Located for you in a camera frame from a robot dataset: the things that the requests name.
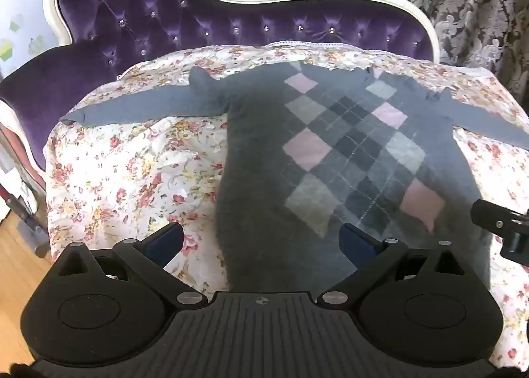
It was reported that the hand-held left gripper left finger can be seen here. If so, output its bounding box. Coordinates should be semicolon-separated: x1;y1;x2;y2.
52;221;209;311

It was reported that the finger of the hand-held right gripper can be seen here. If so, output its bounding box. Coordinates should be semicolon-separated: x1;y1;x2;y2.
471;197;529;268

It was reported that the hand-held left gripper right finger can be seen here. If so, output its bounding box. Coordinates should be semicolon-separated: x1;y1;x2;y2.
316;223;477;308

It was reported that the grey argyle sweater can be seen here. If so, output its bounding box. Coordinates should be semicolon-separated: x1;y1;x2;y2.
59;61;529;294

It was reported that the floral quilted blanket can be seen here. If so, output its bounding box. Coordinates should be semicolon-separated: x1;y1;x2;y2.
45;41;529;370

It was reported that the red stick vacuum cleaner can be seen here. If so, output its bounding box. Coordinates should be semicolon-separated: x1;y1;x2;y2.
0;186;48;259

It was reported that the purple tufted velvet sofa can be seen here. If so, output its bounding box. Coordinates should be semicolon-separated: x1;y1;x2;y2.
0;0;441;197

